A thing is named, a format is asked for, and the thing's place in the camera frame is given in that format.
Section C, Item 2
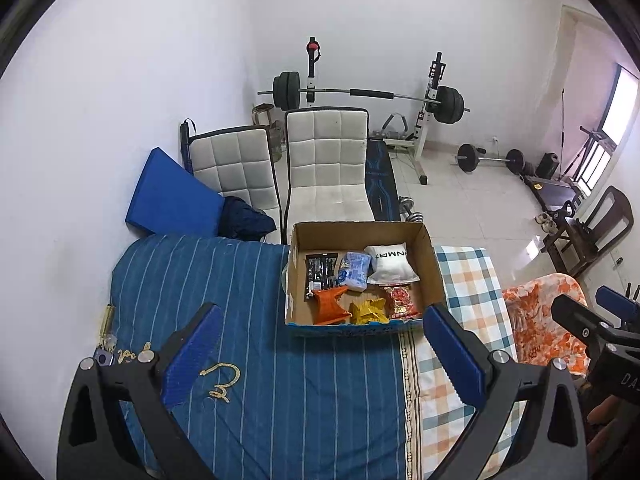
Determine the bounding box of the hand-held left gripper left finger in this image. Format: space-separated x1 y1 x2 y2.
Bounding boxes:
57 302 226 480

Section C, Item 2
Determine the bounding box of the blue foam cushion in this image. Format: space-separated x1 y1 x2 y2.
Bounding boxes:
125 146 225 237

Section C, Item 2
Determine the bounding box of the person's right hand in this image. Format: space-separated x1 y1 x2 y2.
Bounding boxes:
585 394 640 461

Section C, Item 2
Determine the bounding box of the black weight bench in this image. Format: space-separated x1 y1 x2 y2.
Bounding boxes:
365 130 401 223

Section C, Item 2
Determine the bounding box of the gold metal bracket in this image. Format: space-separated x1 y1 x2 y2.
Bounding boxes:
101 305 117 356

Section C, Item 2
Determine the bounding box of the red snack packet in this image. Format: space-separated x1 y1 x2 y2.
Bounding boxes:
384 284 421 321

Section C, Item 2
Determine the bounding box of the orange snack packet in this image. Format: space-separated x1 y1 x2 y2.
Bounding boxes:
311 286 352 325

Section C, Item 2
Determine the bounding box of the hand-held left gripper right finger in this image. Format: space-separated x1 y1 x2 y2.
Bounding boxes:
424 305 593 480

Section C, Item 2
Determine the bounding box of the white quilted chair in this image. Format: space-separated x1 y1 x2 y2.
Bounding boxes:
282 107 376 246
189 126 283 246

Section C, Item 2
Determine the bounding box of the dark blue cloth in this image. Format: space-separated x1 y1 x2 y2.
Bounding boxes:
217 196 277 245

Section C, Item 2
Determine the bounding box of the orange floral towel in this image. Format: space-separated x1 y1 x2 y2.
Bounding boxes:
501 273 591 378

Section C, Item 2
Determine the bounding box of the white soft packet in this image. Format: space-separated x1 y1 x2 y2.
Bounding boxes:
364 244 420 286

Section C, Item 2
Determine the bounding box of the black rod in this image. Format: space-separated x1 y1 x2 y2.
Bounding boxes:
180 119 195 176

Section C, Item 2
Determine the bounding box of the checkered plaid cloth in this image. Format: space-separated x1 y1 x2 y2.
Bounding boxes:
397 245 526 480

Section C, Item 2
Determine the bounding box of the black treadmill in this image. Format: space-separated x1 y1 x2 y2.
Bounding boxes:
522 175 583 211

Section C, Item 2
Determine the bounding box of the black snack packet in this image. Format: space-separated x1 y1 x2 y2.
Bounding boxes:
304 252 338 302

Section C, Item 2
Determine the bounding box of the black speaker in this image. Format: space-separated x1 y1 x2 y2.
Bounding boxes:
536 152 561 178

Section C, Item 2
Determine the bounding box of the white barbell rack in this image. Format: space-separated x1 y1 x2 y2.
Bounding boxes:
304 37 446 186

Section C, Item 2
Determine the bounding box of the window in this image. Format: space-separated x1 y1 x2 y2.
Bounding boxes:
600 64 640 161

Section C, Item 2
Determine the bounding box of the blue striped blanket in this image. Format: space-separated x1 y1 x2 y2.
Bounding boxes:
111 234 416 480

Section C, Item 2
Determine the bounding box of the dark wooden chair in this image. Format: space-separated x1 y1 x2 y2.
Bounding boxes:
540 185 635 278

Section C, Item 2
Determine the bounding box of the blue and white tissue packet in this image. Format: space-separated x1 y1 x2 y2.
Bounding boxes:
337 251 373 292

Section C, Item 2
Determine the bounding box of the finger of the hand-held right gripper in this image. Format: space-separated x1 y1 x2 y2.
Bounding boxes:
595 285 640 323
550 294 640 356

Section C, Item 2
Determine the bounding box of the short barbell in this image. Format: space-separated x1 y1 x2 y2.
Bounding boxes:
454 143 526 175

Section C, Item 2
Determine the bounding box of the long barbell with black plates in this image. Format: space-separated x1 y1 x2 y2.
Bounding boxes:
257 71 471 125

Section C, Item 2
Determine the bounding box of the grey exercise handle frame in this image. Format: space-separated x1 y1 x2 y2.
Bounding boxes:
381 112 408 138

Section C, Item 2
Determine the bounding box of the yellow snack packet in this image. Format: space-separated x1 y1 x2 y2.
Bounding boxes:
348 297 390 326

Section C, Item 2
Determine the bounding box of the cardboard box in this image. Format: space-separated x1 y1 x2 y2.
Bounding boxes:
284 220 448 338

